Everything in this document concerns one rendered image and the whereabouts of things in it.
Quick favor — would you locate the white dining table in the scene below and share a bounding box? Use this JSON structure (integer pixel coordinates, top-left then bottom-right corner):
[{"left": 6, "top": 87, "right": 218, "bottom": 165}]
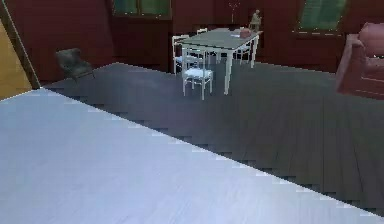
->
[{"left": 176, "top": 27, "right": 264, "bottom": 96}]

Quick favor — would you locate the tan figurine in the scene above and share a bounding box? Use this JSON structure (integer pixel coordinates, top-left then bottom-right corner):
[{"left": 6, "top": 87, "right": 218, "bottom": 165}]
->
[{"left": 249, "top": 9, "right": 263, "bottom": 33}]

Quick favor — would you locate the green window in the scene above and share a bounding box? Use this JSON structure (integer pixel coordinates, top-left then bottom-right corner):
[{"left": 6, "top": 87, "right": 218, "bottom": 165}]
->
[
  {"left": 294, "top": 0, "right": 350, "bottom": 35},
  {"left": 111, "top": 0, "right": 173, "bottom": 20}
]

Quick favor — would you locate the red sofa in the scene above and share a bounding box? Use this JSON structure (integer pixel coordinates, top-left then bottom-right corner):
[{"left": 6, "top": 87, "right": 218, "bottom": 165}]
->
[{"left": 335, "top": 21, "right": 384, "bottom": 101}]

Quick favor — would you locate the yellow room door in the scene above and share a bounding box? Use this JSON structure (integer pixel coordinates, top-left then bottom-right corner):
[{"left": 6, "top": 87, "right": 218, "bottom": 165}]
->
[{"left": 0, "top": 0, "right": 42, "bottom": 101}]

